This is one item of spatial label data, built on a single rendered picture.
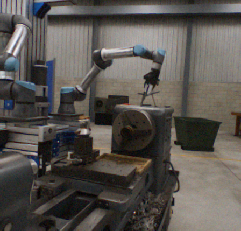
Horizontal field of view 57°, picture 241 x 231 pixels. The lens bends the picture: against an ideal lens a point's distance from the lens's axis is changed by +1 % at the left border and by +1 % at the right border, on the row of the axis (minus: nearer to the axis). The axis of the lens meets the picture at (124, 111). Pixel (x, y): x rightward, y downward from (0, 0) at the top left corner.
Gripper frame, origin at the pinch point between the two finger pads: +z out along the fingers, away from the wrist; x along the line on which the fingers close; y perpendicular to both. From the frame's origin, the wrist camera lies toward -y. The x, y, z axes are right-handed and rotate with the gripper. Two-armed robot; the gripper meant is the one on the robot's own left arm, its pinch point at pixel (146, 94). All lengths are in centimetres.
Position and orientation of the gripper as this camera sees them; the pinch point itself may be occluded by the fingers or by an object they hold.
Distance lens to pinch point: 169.6
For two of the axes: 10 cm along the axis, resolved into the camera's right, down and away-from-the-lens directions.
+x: -7.9, -3.0, 5.4
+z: -2.8, 9.5, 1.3
